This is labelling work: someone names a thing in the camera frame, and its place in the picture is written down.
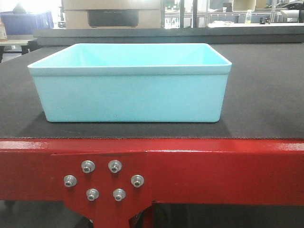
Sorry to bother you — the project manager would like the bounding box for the red conveyor frame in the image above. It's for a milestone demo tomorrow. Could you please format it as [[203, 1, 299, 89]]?
[[0, 139, 304, 228]]

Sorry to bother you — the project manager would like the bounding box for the black conveyor belt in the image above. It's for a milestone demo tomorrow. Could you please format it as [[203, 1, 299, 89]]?
[[0, 26, 304, 139]]

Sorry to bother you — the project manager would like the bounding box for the light turquoise plastic bin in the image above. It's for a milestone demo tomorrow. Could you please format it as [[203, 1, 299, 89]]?
[[28, 43, 232, 123]]

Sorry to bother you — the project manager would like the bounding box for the cardboard box with black panel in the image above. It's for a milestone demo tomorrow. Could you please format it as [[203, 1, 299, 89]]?
[[63, 0, 162, 29]]

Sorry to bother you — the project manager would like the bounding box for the silver bolt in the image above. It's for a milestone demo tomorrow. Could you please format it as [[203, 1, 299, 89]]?
[[86, 189, 99, 201], [81, 160, 95, 173], [64, 175, 77, 188], [113, 189, 126, 201], [108, 160, 123, 173], [131, 174, 144, 188]]

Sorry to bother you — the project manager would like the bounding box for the blue bin in background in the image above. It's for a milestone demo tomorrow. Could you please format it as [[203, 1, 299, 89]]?
[[0, 11, 54, 35]]

